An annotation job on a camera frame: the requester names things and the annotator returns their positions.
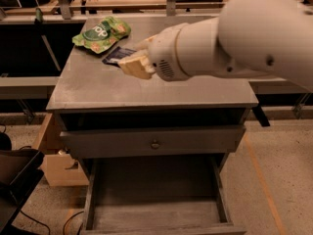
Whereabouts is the grey top drawer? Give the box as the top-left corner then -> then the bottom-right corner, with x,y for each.
61,125 -> 246,159

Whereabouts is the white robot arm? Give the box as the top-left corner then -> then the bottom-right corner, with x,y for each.
118,0 -> 313,91

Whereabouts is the cardboard box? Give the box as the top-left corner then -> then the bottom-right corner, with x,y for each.
32,114 -> 89,187

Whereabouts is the black floor cable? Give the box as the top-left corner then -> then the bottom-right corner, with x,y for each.
19,209 -> 85,235

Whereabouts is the black tray bin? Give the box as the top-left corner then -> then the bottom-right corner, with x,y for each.
0,149 -> 44,235

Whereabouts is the grey open middle drawer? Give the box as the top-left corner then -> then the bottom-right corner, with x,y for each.
80,155 -> 246,235

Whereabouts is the green chip bag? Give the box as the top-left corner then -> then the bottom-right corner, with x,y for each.
72,16 -> 131,54

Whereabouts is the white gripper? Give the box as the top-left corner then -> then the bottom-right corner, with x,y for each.
118,23 -> 190,81

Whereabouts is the green handled tool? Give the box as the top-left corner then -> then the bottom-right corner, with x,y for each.
33,7 -> 62,71

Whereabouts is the grey wooden drawer cabinet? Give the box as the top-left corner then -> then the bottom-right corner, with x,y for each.
45,15 -> 259,235

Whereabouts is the round metal drawer knob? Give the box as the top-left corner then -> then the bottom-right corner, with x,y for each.
151,140 -> 160,150

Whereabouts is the dark blue rxbar wrapper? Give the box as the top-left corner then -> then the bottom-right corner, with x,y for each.
103,47 -> 135,67

